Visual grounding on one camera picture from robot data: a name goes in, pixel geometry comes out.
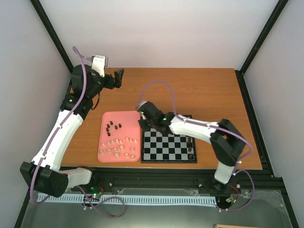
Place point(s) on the dark chess piece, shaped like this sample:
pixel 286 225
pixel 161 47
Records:
pixel 189 142

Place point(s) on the light blue slotted cable duct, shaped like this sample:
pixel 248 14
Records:
pixel 138 200

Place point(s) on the black aluminium frame post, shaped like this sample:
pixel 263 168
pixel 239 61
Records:
pixel 275 14
pixel 52 33

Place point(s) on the black aluminium frame post left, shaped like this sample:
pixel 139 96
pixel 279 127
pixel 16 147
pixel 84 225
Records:
pixel 52 33

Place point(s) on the black white chessboard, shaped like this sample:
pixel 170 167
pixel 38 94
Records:
pixel 166 148

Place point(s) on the black side frame rail right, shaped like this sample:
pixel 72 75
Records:
pixel 259 141

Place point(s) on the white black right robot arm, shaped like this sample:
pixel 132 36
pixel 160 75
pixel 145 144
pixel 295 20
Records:
pixel 225 139

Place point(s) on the pink plastic tray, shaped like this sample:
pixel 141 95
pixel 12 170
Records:
pixel 125 137

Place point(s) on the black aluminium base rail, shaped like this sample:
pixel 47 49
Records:
pixel 113 179

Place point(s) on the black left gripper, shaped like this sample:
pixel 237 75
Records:
pixel 118 79

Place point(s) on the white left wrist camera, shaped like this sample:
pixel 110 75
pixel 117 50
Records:
pixel 99 64

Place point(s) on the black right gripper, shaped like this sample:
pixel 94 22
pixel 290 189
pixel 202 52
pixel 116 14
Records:
pixel 143 126

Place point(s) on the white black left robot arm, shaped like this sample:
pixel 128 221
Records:
pixel 43 173

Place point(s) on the black aluminium frame post right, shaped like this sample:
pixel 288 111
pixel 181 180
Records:
pixel 275 14

